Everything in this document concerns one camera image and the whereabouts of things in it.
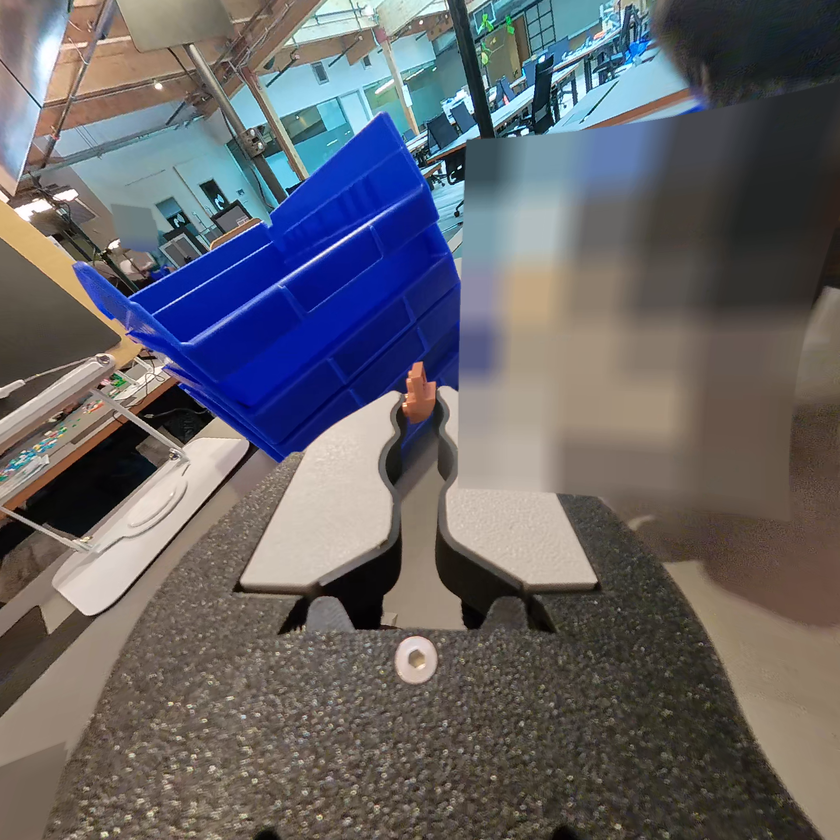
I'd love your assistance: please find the black board with wooden edge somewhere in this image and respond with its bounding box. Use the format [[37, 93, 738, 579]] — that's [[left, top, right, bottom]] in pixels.
[[0, 197, 139, 395]]

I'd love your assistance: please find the white curved board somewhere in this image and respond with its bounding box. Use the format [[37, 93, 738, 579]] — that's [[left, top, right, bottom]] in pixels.
[[53, 437, 250, 618]]

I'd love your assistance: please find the white metal stand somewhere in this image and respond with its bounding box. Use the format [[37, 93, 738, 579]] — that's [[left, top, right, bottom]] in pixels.
[[0, 352, 191, 552]]

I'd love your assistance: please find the black office chair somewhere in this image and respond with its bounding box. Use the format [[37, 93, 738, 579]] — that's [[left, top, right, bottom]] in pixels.
[[525, 53, 560, 135]]

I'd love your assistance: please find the grey desk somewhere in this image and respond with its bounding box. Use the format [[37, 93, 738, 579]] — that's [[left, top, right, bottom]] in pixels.
[[0, 283, 840, 840]]

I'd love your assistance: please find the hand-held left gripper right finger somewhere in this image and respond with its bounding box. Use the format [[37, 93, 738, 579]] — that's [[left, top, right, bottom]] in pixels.
[[437, 386, 601, 594]]

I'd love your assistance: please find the long wooden table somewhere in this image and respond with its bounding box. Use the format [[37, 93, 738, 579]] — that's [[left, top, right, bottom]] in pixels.
[[552, 53, 697, 132]]

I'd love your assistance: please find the small orange brick assembly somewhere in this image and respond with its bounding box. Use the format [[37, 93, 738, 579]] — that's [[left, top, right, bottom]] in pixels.
[[401, 361, 437, 424]]

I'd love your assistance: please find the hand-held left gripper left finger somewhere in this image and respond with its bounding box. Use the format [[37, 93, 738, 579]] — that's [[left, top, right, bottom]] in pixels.
[[239, 390, 401, 598]]

